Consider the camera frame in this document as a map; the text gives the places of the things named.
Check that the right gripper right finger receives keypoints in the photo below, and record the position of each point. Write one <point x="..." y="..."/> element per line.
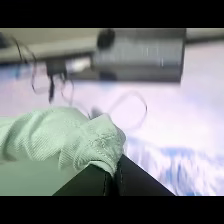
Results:
<point x="136" y="181"/>

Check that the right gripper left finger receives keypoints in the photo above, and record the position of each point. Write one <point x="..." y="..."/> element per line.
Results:
<point x="93" y="183"/>

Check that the pale green garment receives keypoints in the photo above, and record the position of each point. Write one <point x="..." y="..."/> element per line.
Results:
<point x="66" y="136"/>

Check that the dark grey box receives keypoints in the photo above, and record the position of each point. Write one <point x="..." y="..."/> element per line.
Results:
<point x="140" y="56"/>

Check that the silver frame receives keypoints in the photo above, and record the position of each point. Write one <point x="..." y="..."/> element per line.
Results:
<point x="50" y="50"/>

